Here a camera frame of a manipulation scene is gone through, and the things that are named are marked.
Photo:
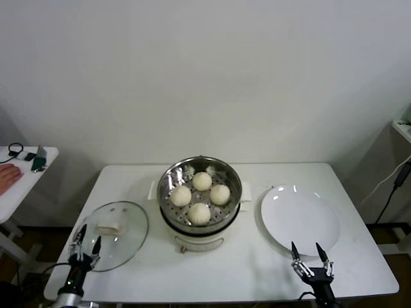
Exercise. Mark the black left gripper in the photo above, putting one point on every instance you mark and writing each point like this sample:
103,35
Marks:
78,272

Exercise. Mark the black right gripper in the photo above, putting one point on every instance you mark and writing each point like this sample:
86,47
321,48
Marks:
321,282

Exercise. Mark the glass pot lid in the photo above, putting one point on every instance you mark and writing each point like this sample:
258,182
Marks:
128,231

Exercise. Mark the white shelf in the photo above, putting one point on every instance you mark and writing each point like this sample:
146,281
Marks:
403,131

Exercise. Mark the small white black device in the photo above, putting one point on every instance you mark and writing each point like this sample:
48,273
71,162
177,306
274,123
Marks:
27,156

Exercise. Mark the stainless steel steamer basket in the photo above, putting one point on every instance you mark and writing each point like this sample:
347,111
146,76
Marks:
173,173

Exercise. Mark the white side table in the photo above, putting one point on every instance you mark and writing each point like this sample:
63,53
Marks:
29,183

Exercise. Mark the person's bare hand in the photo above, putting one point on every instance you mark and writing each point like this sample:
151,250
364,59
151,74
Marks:
8,178

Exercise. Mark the white steamed baozi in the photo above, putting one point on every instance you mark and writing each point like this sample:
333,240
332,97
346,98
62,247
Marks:
220,194
199,214
201,181
180,196

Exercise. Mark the white round plate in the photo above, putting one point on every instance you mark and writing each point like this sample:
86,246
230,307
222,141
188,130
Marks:
298,221

